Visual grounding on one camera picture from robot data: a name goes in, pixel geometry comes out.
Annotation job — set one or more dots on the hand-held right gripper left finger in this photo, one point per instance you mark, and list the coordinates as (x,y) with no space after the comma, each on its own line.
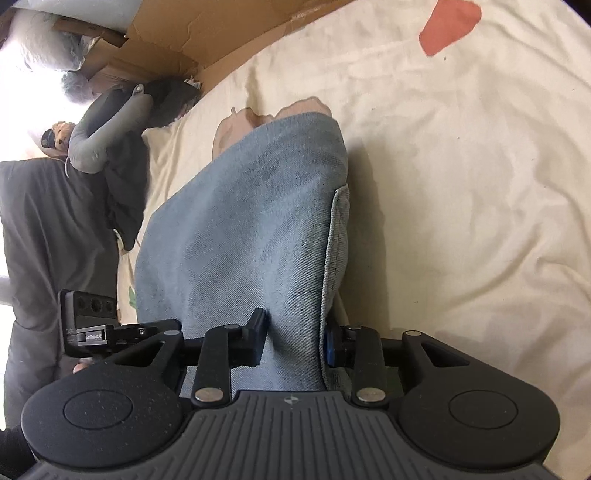
(256,339)

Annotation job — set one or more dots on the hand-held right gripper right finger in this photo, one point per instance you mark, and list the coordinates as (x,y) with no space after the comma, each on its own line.
(330,348)

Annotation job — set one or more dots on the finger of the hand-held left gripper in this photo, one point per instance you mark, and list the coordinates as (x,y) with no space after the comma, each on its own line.
(141,330)

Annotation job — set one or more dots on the light blue denim pants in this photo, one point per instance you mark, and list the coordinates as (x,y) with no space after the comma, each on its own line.
(258,221)

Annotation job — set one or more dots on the person's left hand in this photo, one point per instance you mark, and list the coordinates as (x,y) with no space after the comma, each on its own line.
(81,368)

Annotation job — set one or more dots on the dark grey cloth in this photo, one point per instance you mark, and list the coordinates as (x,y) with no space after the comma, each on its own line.
(51,230)

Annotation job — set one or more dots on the grey neck pillow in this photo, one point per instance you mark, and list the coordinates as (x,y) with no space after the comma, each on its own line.
(94,138)

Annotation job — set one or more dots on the small plush doll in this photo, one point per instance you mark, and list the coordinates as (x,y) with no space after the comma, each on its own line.
(56,134)

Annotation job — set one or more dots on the cream bear print bedsheet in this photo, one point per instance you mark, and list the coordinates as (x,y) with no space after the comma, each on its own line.
(461,184)

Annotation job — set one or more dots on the pale fluffy cloth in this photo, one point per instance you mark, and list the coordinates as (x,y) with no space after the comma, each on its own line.
(41,41)

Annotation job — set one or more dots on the brown cardboard sheet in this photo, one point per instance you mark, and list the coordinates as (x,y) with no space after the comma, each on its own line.
(194,32)

